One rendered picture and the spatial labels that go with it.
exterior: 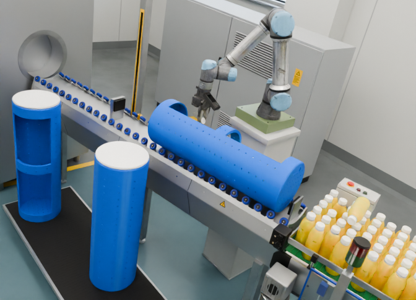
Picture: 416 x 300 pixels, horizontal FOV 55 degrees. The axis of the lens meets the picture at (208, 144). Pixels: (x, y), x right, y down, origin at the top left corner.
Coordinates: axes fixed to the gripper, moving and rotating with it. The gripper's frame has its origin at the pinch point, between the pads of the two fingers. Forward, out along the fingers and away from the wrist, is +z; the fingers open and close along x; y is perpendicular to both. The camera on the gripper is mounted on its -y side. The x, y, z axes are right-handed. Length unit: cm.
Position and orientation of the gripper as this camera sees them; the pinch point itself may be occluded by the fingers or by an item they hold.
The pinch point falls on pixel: (202, 121)
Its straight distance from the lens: 233.0
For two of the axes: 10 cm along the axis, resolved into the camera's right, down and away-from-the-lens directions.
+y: -7.8, -4.1, 4.8
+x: -6.1, 2.9, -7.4
